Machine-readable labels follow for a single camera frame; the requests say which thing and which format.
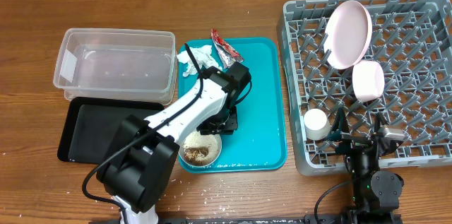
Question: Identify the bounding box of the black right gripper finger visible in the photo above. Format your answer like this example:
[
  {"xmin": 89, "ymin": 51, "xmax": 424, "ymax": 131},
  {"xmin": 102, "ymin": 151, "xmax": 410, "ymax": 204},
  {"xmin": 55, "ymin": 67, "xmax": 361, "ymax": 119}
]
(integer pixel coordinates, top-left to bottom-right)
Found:
[
  {"xmin": 324, "ymin": 107, "xmax": 350, "ymax": 142},
  {"xmin": 374, "ymin": 112, "xmax": 388, "ymax": 136}
]

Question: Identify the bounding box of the white paper cup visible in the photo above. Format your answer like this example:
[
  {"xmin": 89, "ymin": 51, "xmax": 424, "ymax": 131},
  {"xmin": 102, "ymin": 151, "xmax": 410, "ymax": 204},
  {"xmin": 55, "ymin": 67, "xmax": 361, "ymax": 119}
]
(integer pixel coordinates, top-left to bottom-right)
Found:
[{"xmin": 304, "ymin": 109, "xmax": 331, "ymax": 141}]

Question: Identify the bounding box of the grey bowl with rice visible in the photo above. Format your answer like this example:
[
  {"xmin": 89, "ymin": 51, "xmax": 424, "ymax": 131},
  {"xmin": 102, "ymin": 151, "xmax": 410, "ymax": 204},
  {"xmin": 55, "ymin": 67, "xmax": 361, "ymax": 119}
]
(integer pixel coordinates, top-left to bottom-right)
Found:
[{"xmin": 179, "ymin": 131, "xmax": 222, "ymax": 167}]

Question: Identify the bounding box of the small pink bowl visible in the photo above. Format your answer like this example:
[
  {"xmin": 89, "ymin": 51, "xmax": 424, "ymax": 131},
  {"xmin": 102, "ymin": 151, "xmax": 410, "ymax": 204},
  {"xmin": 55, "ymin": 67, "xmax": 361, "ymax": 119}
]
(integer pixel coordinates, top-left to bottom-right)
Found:
[{"xmin": 352, "ymin": 60, "xmax": 385, "ymax": 102}]

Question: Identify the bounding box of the red foil wrapper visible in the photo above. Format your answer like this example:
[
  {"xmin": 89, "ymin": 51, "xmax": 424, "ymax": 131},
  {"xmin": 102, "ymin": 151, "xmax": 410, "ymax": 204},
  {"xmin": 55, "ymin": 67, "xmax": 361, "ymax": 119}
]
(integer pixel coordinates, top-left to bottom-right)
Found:
[{"xmin": 210, "ymin": 29, "xmax": 244, "ymax": 69}]

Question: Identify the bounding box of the white tissue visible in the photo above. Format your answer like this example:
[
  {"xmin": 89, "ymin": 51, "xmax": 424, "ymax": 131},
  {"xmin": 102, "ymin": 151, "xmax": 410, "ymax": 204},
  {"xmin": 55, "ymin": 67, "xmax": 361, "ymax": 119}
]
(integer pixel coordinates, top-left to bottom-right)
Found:
[{"xmin": 177, "ymin": 45, "xmax": 222, "ymax": 77}]

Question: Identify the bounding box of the large pink plate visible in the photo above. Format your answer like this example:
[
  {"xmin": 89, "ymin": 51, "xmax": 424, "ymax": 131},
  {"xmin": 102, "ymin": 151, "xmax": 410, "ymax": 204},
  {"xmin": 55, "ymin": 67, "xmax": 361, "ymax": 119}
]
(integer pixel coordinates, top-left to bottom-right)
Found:
[{"xmin": 323, "ymin": 0, "xmax": 372, "ymax": 70}]

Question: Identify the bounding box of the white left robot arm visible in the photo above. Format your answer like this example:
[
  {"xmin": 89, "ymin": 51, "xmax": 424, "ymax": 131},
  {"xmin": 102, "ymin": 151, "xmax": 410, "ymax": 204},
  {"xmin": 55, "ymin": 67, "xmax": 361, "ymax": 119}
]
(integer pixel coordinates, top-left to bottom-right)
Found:
[{"xmin": 82, "ymin": 62, "xmax": 252, "ymax": 224}]

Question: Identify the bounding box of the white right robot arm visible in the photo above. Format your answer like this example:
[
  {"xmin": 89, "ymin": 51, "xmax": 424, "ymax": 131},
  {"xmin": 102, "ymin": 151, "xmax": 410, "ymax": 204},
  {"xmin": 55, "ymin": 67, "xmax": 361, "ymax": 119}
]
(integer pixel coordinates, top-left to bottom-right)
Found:
[{"xmin": 313, "ymin": 107, "xmax": 406, "ymax": 224}]

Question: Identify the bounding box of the grey dishwasher rack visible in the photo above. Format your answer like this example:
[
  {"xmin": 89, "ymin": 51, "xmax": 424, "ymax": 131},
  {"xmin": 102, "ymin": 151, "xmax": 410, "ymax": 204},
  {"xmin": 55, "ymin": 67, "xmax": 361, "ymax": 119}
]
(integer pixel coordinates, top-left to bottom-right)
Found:
[{"xmin": 277, "ymin": 0, "xmax": 451, "ymax": 176}]

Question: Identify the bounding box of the teal plastic tray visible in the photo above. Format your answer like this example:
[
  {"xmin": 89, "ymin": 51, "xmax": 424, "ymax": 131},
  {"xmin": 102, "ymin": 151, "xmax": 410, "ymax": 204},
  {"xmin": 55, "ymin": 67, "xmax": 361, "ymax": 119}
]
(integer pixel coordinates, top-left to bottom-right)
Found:
[{"xmin": 179, "ymin": 37, "xmax": 287, "ymax": 174}]

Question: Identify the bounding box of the clear plastic container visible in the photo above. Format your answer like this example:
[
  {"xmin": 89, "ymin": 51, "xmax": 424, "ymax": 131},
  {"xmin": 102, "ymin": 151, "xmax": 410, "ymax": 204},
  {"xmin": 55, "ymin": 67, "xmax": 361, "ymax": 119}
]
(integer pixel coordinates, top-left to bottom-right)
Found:
[{"xmin": 53, "ymin": 28, "xmax": 177, "ymax": 105}]

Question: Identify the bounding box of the black plastic tray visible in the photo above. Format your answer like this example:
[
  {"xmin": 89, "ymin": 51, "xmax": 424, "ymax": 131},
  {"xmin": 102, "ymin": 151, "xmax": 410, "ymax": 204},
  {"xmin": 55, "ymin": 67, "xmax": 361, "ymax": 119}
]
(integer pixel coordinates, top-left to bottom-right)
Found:
[{"xmin": 57, "ymin": 97, "xmax": 164, "ymax": 164}]

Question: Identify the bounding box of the black rail at bottom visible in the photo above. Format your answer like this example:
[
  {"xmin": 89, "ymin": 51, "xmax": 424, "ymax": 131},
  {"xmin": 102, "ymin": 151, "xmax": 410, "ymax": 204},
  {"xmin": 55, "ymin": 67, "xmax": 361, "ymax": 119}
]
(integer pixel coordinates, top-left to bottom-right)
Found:
[{"xmin": 88, "ymin": 213, "xmax": 403, "ymax": 224}]

